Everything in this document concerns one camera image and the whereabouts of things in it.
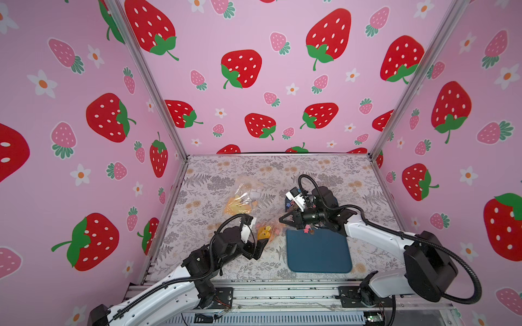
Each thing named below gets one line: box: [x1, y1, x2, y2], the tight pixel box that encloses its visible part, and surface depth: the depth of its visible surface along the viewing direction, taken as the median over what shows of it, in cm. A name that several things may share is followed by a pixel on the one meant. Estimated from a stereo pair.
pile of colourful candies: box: [303, 224, 315, 235], surface depth 92 cm
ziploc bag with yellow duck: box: [255, 220, 286, 242], surface depth 82 cm
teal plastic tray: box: [286, 228, 353, 274], surface depth 88 cm
